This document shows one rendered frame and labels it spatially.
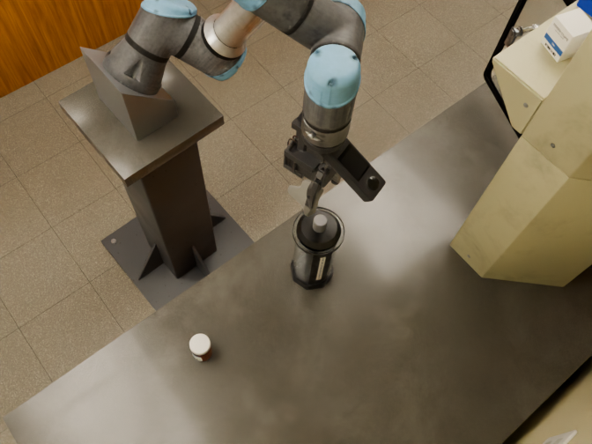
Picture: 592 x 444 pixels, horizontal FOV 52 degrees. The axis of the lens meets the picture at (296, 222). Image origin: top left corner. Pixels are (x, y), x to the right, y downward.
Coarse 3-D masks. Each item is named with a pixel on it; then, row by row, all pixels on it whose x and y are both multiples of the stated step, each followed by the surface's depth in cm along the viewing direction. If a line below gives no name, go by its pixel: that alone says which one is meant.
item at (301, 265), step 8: (320, 208) 126; (336, 216) 126; (296, 224) 124; (296, 232) 124; (296, 240) 123; (296, 248) 129; (304, 248) 122; (312, 248) 122; (328, 248) 122; (336, 248) 123; (296, 256) 132; (304, 256) 127; (312, 256) 125; (296, 264) 135; (304, 264) 131; (296, 272) 139; (304, 272) 135; (328, 272) 137; (304, 280) 139
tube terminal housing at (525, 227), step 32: (576, 64) 89; (576, 96) 92; (544, 128) 101; (576, 128) 96; (512, 160) 112; (544, 160) 106; (576, 160) 100; (512, 192) 118; (544, 192) 110; (576, 192) 107; (480, 224) 133; (512, 224) 123; (544, 224) 118; (576, 224) 117; (480, 256) 140; (512, 256) 133; (544, 256) 131; (576, 256) 130
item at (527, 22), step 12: (528, 0) 140; (540, 0) 136; (552, 0) 132; (576, 0) 126; (528, 12) 141; (540, 12) 137; (552, 12) 133; (516, 24) 147; (528, 24) 142; (540, 24) 138; (504, 48) 154; (492, 72) 162
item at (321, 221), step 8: (304, 216) 124; (312, 216) 124; (320, 216) 120; (328, 216) 124; (304, 224) 123; (312, 224) 123; (320, 224) 120; (328, 224) 123; (336, 224) 123; (304, 232) 122; (312, 232) 122; (320, 232) 122; (328, 232) 122; (336, 232) 122; (304, 240) 122; (312, 240) 121; (320, 240) 121; (328, 240) 121; (336, 240) 123; (320, 248) 122
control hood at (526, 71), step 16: (544, 32) 105; (512, 48) 103; (528, 48) 103; (544, 48) 103; (496, 64) 102; (512, 64) 101; (528, 64) 101; (544, 64) 101; (560, 64) 102; (512, 80) 101; (528, 80) 100; (544, 80) 100; (512, 96) 103; (528, 96) 100; (544, 96) 98; (512, 112) 105; (528, 112) 102
